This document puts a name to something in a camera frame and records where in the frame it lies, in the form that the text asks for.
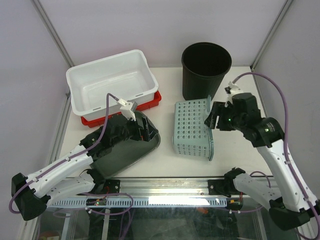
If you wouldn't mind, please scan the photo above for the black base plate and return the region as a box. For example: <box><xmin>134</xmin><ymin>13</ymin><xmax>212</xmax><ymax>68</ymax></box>
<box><xmin>101</xmin><ymin>179</ymin><xmax>121</xmax><ymax>194</ymax></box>
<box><xmin>207</xmin><ymin>179</ymin><xmax>230</xmax><ymax>197</ymax></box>

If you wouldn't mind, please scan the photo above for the red plastic tray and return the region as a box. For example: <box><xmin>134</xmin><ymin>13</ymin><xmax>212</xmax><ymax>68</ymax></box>
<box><xmin>80</xmin><ymin>91</ymin><xmax>162</xmax><ymax>128</ymax></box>

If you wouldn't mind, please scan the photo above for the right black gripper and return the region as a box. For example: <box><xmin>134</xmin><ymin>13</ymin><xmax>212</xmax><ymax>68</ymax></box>
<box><xmin>204</xmin><ymin>101</ymin><xmax>245</xmax><ymax>132</ymax></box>

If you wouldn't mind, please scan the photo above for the black ribbed waste bin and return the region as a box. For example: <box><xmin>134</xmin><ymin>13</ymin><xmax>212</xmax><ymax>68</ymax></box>
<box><xmin>181</xmin><ymin>42</ymin><xmax>232</xmax><ymax>100</ymax></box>

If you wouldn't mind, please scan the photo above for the aluminium mounting rail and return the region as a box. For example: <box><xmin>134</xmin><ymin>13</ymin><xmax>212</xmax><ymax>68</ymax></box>
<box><xmin>104</xmin><ymin>177</ymin><xmax>278</xmax><ymax>198</ymax></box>

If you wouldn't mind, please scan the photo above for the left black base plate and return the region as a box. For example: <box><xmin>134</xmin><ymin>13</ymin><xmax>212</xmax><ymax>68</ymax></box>
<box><xmin>101</xmin><ymin>179</ymin><xmax>121</xmax><ymax>194</ymax></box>

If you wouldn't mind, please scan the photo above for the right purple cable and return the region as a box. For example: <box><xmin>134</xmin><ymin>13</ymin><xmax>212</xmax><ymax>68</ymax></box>
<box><xmin>232</xmin><ymin>72</ymin><xmax>320</xmax><ymax>240</ymax></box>

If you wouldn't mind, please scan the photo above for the dark grey shallow tray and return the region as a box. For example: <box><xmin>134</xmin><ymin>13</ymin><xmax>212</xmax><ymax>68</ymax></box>
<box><xmin>90</xmin><ymin>111</ymin><xmax>161</xmax><ymax>179</ymax></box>

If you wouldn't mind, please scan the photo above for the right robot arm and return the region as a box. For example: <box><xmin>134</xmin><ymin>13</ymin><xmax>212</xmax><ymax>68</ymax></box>
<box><xmin>204</xmin><ymin>92</ymin><xmax>320</xmax><ymax>231</ymax></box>

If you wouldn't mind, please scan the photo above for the grey slotted cable duct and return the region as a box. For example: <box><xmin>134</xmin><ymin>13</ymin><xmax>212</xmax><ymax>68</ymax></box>
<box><xmin>52</xmin><ymin>196</ymin><xmax>227</xmax><ymax>209</ymax></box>

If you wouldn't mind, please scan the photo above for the teal perforated plastic basket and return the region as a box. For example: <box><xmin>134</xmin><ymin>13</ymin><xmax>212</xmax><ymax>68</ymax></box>
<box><xmin>172</xmin><ymin>96</ymin><xmax>214</xmax><ymax>161</ymax></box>

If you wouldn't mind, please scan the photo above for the left aluminium frame post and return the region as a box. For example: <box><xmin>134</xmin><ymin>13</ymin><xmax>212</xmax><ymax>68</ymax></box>
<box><xmin>30</xmin><ymin>0</ymin><xmax>75</xmax><ymax>68</ymax></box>

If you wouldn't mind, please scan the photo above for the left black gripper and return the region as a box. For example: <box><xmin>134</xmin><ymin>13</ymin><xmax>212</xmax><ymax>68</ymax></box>
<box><xmin>111</xmin><ymin>114</ymin><xmax>158</xmax><ymax>147</ymax></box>

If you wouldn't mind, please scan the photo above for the aluminium frame post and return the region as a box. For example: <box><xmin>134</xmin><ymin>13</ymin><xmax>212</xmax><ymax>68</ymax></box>
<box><xmin>30</xmin><ymin>0</ymin><xmax>75</xmax><ymax>68</ymax></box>
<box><xmin>250</xmin><ymin>0</ymin><xmax>295</xmax><ymax>71</ymax></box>

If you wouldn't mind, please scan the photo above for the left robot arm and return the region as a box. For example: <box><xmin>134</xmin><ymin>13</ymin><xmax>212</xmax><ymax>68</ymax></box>
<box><xmin>8</xmin><ymin>112</ymin><xmax>160</xmax><ymax>221</ymax></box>

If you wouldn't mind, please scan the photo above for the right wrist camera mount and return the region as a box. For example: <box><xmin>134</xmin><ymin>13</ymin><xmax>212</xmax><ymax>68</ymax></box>
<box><xmin>224</xmin><ymin>81</ymin><xmax>244</xmax><ymax>104</ymax></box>

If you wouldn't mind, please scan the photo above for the large white plastic tub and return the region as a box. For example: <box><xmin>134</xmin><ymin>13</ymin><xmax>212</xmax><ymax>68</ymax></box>
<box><xmin>66</xmin><ymin>49</ymin><xmax>159</xmax><ymax>121</ymax></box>

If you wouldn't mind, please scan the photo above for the right aluminium frame post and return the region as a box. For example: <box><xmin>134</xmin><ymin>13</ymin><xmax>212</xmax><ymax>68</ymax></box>
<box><xmin>250</xmin><ymin>0</ymin><xmax>295</xmax><ymax>71</ymax></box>

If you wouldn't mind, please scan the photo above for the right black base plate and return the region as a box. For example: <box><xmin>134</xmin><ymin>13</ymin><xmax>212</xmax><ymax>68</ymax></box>
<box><xmin>207</xmin><ymin>179</ymin><xmax>230</xmax><ymax>197</ymax></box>

